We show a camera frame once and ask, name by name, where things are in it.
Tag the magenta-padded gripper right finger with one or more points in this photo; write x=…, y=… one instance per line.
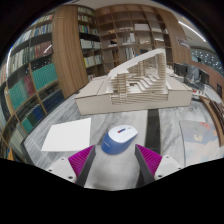
x=150, y=159

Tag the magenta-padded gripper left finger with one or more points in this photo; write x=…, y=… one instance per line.
x=79, y=160

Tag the blue and white computer mouse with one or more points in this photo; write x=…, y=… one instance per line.
x=118, y=138

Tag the pale colourful printed mat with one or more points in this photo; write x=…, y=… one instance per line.
x=200, y=140

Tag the pale wooden architectural model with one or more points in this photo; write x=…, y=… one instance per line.
x=140, y=90

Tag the black computer monitor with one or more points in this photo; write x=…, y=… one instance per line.
x=204, y=77
x=180, y=69

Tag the group of small ceiling lights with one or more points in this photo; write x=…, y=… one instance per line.
x=208, y=60

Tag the white hanging sign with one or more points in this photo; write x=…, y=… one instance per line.
x=183, y=42

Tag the long ceiling light strip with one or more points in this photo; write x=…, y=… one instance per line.
x=192, y=31

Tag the wooden wall shelf unit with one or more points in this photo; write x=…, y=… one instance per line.
x=133, y=33

